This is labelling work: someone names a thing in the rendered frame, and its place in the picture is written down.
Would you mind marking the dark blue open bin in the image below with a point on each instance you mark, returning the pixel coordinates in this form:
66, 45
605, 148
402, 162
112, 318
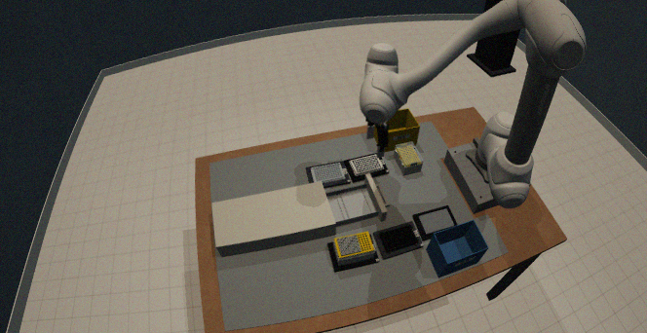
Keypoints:
453, 245

